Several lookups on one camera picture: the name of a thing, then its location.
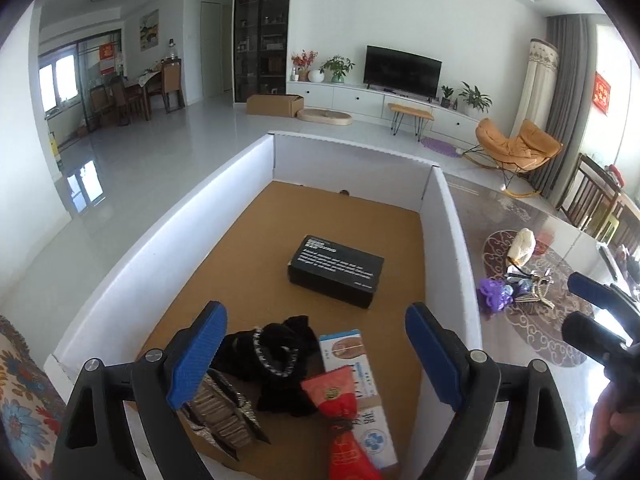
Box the orange lounge chair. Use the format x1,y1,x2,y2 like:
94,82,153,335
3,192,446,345
462,118,563,198

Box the wooden dining table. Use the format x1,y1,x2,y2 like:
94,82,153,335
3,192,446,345
122,67,166,121

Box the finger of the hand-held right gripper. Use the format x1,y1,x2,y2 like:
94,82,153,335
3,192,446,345
561,311,632,367
567,272,640,306

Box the black television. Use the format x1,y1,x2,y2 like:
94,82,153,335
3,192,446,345
364,45,443,98

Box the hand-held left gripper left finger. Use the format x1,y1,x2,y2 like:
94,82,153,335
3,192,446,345
52,301,229,480

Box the blue and white medicine box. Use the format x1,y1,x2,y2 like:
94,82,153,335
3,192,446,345
319,329,401,470

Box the purple hair tie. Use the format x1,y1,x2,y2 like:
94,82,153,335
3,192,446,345
477,277,513,315

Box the dark glass display cabinet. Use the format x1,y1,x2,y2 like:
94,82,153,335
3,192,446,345
232,0,292,103

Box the black rectangular box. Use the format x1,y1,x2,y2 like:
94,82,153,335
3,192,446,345
287,234,386,310

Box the slim rhinestone hair pin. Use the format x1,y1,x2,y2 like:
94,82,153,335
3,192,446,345
517,290,556,309

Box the framed wall painting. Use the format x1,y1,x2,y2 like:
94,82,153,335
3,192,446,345
140,9,160,51

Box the grey curtain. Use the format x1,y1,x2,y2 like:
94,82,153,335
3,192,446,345
542,15,598,201

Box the dark patterned desktop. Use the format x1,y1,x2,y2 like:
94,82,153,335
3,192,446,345
440,172,640,480

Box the floral patterned cloth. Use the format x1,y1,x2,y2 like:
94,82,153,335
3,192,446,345
0,315,68,480

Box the white television cabinet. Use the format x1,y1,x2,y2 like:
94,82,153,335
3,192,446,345
286,80,493,143

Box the red door poster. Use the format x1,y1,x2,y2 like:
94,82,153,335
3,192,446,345
99,42,118,76

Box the black scrunchie with white trim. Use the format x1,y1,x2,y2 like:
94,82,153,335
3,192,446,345
250,315,321,417

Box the green leafy potted plant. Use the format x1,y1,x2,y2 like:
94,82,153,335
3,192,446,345
320,56,356,83

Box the red fabric pouch ornament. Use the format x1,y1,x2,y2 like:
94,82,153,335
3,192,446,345
301,366,383,480

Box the cream knitted cloth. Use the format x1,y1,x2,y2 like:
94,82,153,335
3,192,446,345
507,228,537,267

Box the brown cardboard box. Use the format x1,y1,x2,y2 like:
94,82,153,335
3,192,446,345
246,94,305,118

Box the dark dining chair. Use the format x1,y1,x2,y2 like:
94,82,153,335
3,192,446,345
90,84,118,128
110,76,132,123

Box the wooden slatted chair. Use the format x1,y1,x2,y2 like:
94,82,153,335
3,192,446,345
557,152,626,238

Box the red wall decoration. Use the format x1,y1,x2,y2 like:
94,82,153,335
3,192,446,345
593,72,612,113

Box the air conditioner with fabric cover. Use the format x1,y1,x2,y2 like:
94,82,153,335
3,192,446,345
515,38,560,136

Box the large potted plant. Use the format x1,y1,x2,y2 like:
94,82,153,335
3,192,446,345
457,81,493,113

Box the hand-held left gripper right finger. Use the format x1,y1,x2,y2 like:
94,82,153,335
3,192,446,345
404,302,579,480

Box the purple round mat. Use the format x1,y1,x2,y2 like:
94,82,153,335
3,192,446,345
420,136,458,153

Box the person's right hand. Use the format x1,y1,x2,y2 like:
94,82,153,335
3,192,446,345
590,400,640,466

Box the white cardboard box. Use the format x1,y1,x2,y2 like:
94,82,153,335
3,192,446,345
42,131,483,480

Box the white door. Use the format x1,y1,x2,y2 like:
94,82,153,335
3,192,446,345
200,1,223,101

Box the wooden bench with metal legs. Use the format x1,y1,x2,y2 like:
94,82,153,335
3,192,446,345
387,103,435,138

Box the red flower plant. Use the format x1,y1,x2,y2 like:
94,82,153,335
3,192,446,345
291,51,320,82

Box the oval beige mat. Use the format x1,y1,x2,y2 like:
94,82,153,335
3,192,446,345
297,108,353,127

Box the rhinestone claw hair clip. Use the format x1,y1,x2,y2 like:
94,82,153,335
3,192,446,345
179,367,272,462

